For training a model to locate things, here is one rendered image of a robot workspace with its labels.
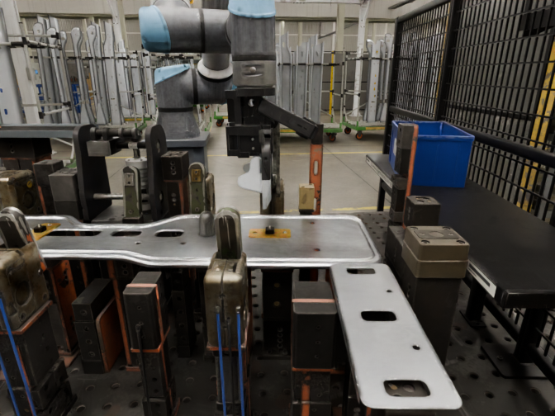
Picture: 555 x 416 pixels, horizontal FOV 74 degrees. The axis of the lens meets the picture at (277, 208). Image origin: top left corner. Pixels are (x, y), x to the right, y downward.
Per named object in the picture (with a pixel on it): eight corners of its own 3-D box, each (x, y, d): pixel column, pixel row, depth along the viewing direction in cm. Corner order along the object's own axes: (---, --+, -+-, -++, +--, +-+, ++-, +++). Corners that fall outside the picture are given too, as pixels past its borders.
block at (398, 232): (388, 380, 77) (405, 250, 67) (375, 340, 89) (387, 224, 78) (402, 380, 77) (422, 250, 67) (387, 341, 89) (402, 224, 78)
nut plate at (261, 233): (248, 237, 73) (248, 232, 72) (249, 229, 76) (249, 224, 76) (291, 238, 72) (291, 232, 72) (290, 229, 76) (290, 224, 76)
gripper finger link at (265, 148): (261, 182, 67) (261, 136, 68) (271, 182, 67) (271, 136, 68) (259, 178, 63) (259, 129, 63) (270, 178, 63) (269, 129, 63)
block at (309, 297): (281, 457, 62) (282, 317, 52) (282, 402, 72) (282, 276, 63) (339, 459, 62) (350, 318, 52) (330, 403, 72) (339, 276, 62)
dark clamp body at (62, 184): (64, 316, 98) (31, 177, 85) (89, 289, 110) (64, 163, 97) (104, 317, 98) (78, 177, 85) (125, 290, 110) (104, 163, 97)
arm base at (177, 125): (159, 133, 135) (157, 105, 131) (201, 132, 136) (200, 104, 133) (150, 139, 120) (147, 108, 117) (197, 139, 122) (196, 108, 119)
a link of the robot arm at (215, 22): (199, 12, 72) (203, 2, 62) (255, 14, 75) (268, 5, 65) (201, 55, 75) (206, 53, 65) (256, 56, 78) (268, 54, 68)
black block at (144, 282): (131, 446, 64) (104, 301, 54) (152, 394, 74) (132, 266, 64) (177, 446, 64) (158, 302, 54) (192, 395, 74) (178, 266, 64)
